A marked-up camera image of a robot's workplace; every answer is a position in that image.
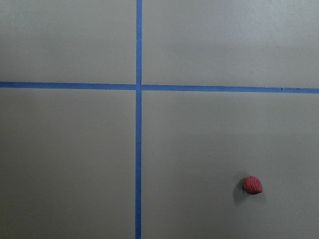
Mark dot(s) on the red strawberry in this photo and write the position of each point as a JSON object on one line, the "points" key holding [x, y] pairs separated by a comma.
{"points": [[252, 185]]}

